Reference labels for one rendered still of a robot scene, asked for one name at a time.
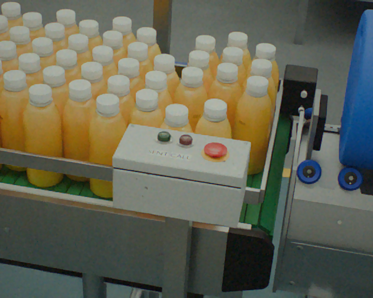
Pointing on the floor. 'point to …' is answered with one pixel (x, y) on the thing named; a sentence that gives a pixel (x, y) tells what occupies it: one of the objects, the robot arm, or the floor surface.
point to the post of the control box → (176, 258)
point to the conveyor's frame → (119, 244)
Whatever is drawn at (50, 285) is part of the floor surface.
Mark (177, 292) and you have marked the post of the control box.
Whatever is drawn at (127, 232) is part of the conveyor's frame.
